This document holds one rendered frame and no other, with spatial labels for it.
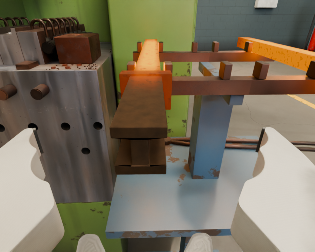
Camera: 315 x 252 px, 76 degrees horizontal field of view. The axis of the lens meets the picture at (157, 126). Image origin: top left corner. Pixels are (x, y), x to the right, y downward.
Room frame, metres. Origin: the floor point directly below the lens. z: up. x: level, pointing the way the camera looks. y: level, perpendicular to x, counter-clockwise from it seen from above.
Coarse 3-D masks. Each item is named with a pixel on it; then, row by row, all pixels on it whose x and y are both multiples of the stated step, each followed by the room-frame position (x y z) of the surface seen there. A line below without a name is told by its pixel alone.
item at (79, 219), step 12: (60, 204) 0.47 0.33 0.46; (72, 204) 0.47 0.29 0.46; (84, 204) 0.47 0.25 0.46; (96, 204) 0.47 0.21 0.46; (108, 204) 0.48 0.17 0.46; (60, 216) 0.47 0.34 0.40; (72, 216) 0.47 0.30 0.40; (84, 216) 0.47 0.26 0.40; (96, 216) 0.47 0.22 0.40; (72, 228) 0.47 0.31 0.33; (84, 228) 0.47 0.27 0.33; (96, 228) 0.47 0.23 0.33; (72, 240) 0.47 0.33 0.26; (108, 240) 0.48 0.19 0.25; (120, 240) 0.48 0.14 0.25
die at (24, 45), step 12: (72, 24) 0.91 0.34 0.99; (0, 36) 0.53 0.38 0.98; (12, 36) 0.53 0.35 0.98; (24, 36) 0.53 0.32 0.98; (36, 36) 0.53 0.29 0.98; (0, 48) 0.53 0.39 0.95; (12, 48) 0.53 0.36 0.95; (24, 48) 0.53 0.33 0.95; (36, 48) 0.53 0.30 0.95; (0, 60) 0.53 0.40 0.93; (12, 60) 0.53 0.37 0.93; (24, 60) 0.53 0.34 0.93; (36, 60) 0.53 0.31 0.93; (48, 60) 0.56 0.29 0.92
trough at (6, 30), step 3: (36, 24) 0.73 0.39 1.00; (3, 27) 0.56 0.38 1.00; (6, 27) 0.57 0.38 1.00; (9, 27) 0.58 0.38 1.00; (12, 27) 0.59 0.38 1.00; (15, 27) 0.61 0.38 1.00; (0, 30) 0.54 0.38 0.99; (3, 30) 0.55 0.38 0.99; (6, 30) 0.56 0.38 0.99; (9, 30) 0.58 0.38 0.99; (0, 33) 0.54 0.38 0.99; (3, 33) 0.55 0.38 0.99; (6, 33) 0.56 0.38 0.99
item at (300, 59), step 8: (240, 40) 0.54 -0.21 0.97; (248, 40) 0.50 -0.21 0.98; (256, 40) 0.48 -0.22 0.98; (256, 48) 0.45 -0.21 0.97; (264, 48) 0.42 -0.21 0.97; (272, 48) 0.40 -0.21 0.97; (280, 48) 0.37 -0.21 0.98; (288, 48) 0.37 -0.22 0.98; (296, 48) 0.37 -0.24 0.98; (264, 56) 0.41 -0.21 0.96; (272, 56) 0.39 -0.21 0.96; (280, 56) 0.37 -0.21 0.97; (288, 56) 0.34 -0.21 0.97; (296, 56) 0.33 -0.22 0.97; (304, 56) 0.31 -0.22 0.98; (312, 56) 0.29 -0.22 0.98; (288, 64) 0.34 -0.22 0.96; (296, 64) 0.32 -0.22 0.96; (304, 64) 0.30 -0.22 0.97
